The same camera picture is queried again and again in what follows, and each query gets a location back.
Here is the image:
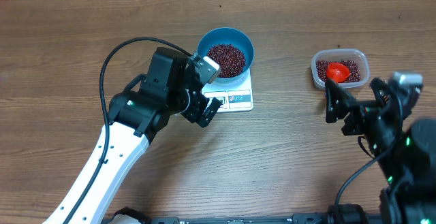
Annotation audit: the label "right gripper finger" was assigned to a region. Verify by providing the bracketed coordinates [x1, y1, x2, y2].
[325, 79, 356, 123]
[370, 78, 399, 108]

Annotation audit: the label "red scoop with blue handle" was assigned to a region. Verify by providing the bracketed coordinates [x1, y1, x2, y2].
[326, 63, 350, 83]

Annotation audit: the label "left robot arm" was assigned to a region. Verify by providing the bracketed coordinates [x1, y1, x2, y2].
[47, 47, 221, 223]

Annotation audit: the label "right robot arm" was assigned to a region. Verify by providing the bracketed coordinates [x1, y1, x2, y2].
[325, 74, 435, 223]

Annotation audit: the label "white digital kitchen scale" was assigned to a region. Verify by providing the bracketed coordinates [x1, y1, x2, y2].
[202, 69, 253, 113]

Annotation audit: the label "red beans in bowl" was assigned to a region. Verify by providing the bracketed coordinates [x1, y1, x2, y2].
[207, 44, 246, 78]

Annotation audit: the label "blue metal bowl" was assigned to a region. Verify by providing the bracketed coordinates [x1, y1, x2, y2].
[197, 27, 255, 72]

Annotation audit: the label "red adzuki beans in container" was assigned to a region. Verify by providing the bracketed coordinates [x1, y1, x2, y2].
[316, 60, 361, 83]

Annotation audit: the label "clear plastic container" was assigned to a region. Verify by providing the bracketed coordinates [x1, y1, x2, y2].
[311, 48, 371, 90]

